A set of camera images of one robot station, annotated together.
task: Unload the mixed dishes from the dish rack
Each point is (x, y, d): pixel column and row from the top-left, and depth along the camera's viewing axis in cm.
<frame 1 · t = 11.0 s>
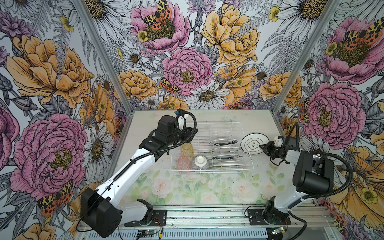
left hand: (193, 134, 75), fingers open
right hand: (260, 148, 95), fingers closed
white plate with emblem: (250, 143, 103), point 2 cm above the table

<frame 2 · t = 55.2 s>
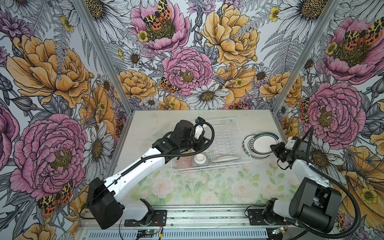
left hand: (205, 144, 74), fingers open
right hand: (270, 148, 88), fingers closed
green red plate with steam logo: (260, 143, 100), point 4 cm above the table
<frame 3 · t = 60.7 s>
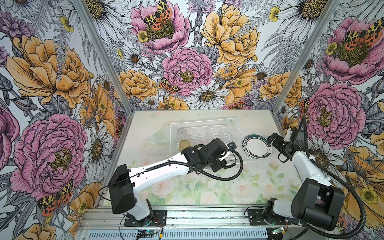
left hand: (218, 160, 75), fingers open
right hand: (273, 145, 87), fingers open
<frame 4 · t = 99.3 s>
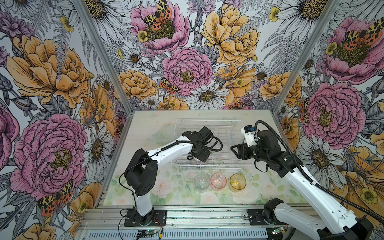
left hand: (197, 157, 86), fingers open
right hand: (236, 152, 74), fingers open
clear plastic cup: (201, 182, 87), on the table
pink plastic cup: (218, 181, 87), point 2 cm above the table
yellow plastic cup: (237, 182, 87), on the table
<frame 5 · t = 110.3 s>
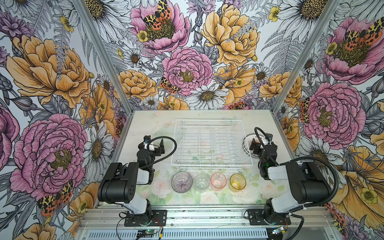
left hand: (155, 142, 92), fingers open
right hand: (260, 143, 94), fingers open
